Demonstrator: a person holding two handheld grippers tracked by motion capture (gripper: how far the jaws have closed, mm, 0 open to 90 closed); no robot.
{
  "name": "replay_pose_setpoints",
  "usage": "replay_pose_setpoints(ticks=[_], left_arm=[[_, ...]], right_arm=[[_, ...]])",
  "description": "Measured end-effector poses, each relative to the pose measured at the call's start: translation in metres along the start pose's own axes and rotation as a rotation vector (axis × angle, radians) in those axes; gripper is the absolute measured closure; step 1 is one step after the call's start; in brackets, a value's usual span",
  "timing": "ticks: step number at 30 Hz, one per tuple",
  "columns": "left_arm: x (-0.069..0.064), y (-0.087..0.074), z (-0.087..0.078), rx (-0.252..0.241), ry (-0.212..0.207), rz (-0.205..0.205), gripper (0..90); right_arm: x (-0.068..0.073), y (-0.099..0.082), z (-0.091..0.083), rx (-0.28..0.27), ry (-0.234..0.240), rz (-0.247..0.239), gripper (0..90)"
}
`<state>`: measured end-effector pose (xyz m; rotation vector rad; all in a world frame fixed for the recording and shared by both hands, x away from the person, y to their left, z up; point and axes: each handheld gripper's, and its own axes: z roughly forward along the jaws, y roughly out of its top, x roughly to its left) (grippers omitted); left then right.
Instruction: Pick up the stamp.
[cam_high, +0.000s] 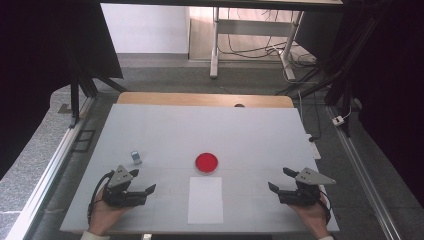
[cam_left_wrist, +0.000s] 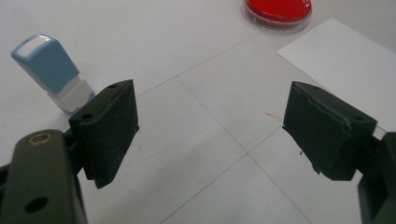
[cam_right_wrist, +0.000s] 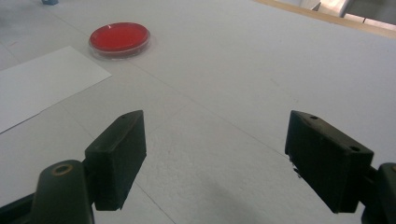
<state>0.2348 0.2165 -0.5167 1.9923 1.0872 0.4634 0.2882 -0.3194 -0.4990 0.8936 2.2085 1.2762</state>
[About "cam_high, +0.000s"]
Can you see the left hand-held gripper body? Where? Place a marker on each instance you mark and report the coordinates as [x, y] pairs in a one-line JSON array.
[[120, 176]]

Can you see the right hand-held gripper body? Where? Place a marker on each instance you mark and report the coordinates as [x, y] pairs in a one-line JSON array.
[[310, 178]]

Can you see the person's right hand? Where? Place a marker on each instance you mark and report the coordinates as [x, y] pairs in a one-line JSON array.
[[316, 218]]

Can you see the person's left hand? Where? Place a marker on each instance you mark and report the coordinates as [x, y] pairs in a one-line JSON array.
[[103, 218]]

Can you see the white power strip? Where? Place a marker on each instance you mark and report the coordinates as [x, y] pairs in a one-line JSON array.
[[315, 150]]

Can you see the white paper sheet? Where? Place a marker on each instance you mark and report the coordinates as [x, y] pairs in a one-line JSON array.
[[205, 200]]

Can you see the round red dish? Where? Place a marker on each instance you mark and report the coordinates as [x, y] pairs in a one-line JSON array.
[[206, 162]]

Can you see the small white adapter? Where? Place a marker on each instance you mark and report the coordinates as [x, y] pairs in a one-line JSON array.
[[338, 120]]

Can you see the white table cover board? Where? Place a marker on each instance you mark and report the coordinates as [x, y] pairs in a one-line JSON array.
[[216, 130]]

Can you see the black metal stand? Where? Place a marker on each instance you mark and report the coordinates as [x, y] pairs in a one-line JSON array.
[[75, 100], [345, 100]]

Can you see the wooden table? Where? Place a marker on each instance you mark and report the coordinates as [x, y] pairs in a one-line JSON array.
[[200, 99]]

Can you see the black curtain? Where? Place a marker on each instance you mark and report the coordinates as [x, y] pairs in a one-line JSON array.
[[393, 83], [33, 66]]

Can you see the dark cabinet panel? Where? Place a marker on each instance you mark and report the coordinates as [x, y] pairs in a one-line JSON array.
[[316, 33]]

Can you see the aluminium floor rail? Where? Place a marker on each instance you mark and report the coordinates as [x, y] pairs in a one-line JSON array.
[[363, 173], [50, 173]]

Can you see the white desk frame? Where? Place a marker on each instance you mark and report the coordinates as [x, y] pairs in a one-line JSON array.
[[253, 27]]

